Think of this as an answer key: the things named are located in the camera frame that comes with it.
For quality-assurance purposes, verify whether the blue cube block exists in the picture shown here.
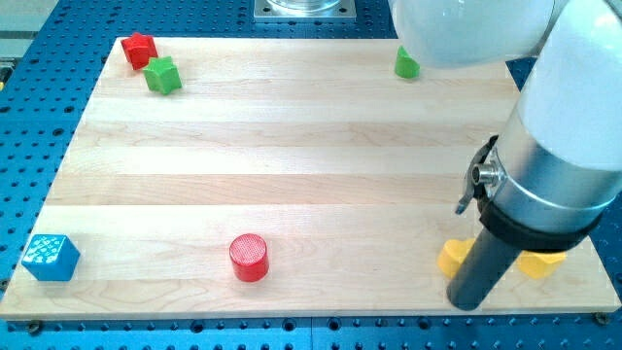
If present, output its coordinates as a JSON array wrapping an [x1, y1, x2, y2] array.
[[21, 234, 81, 282]]

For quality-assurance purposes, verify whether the yellow heart block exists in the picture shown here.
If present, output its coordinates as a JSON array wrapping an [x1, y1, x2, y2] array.
[[436, 238, 475, 278]]

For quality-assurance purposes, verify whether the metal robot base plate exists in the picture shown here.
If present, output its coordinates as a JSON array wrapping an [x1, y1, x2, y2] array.
[[253, 0, 357, 22]]

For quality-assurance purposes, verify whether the red star block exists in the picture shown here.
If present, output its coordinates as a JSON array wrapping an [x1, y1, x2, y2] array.
[[121, 32, 158, 70]]

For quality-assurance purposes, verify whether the green star block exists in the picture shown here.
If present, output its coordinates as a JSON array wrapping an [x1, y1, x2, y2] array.
[[142, 56, 183, 95]]

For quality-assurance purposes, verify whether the yellow hexagon block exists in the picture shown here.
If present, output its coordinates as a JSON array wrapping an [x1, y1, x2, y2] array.
[[516, 252, 568, 279]]

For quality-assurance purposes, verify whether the wooden board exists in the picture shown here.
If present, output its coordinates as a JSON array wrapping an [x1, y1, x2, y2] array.
[[0, 36, 622, 321]]

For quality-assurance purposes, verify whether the red cylinder block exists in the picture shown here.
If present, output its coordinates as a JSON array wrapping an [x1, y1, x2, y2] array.
[[228, 233, 269, 282]]

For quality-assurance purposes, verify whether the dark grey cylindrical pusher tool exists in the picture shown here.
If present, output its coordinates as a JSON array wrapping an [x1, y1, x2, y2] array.
[[446, 227, 521, 311]]

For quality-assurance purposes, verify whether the green half-round block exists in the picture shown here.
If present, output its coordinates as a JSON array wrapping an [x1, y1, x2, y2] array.
[[394, 46, 420, 79]]

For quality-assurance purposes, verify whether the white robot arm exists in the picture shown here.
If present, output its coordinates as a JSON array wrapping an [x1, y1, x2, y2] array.
[[390, 0, 621, 310]]

